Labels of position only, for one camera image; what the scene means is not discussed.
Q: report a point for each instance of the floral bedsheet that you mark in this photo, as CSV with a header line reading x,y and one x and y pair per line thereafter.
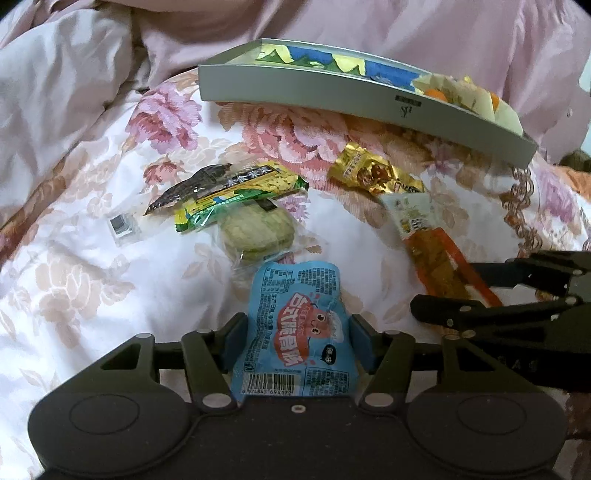
x,y
115,300

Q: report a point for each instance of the small tangerine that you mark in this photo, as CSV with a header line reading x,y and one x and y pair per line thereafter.
x,y
436,94

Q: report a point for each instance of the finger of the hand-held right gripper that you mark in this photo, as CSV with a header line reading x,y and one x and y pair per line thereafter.
x,y
545,270
443,311

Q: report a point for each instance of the dark seaweed packet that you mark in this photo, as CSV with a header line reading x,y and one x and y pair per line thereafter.
x,y
189,189

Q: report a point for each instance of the grey shallow box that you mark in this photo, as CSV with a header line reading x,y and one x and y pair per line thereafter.
x,y
323,99

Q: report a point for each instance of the orange cloth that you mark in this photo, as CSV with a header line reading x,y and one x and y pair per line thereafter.
x,y
579,175

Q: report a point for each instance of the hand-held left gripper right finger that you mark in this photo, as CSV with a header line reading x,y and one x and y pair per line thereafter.
x,y
361,342

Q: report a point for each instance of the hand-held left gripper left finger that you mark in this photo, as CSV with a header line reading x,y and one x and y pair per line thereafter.
x,y
238,344

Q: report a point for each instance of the light blue snack pouch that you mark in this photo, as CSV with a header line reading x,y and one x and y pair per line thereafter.
x,y
295,323

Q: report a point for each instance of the pale pink quilt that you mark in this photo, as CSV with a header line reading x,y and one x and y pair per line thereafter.
x,y
55,92

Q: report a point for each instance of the pink curtain sheet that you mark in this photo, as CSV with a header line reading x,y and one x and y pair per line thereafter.
x,y
369,23

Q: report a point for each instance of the clear packet with orange strip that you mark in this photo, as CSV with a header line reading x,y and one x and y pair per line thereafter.
x,y
434,249

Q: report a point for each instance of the yellow green cracker packet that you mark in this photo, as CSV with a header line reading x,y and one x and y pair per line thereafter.
x,y
249,189

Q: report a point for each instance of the small clear packet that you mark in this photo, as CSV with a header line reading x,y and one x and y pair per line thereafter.
x,y
123,228

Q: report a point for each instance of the gold foil snack packet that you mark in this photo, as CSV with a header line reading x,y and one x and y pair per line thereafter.
x,y
374,170

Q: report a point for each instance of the round biscuit clear packet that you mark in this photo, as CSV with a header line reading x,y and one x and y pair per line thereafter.
x,y
258,230

